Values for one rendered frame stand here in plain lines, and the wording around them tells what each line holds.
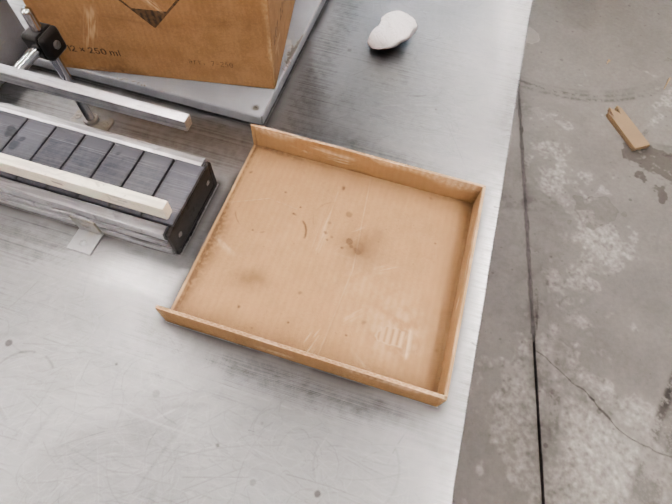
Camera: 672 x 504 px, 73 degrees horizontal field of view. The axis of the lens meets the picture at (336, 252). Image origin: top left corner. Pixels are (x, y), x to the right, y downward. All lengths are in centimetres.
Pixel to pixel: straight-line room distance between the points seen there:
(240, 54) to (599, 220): 144
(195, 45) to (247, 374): 41
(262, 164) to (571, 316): 120
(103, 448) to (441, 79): 64
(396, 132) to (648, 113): 172
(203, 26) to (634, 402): 144
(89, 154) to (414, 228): 39
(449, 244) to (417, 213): 6
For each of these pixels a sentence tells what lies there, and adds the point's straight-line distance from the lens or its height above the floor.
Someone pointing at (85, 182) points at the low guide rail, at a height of 92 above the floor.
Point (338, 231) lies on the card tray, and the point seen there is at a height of 83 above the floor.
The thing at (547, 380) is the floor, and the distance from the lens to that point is 150.
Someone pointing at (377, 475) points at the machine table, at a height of 83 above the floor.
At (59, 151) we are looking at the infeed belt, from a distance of 63.
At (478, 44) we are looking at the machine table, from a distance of 83.
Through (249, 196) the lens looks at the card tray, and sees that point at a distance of 58.
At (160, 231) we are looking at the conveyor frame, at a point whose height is 88.
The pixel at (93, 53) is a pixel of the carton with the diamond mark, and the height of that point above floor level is 88.
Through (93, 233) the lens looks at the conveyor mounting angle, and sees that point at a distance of 61.
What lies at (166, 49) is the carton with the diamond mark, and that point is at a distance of 68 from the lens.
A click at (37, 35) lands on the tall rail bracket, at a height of 97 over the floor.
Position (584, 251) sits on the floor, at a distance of 173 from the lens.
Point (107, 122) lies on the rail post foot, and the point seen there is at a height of 83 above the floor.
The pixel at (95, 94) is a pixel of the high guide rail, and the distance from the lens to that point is 55.
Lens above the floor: 131
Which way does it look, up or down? 62 degrees down
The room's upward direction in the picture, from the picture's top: 5 degrees clockwise
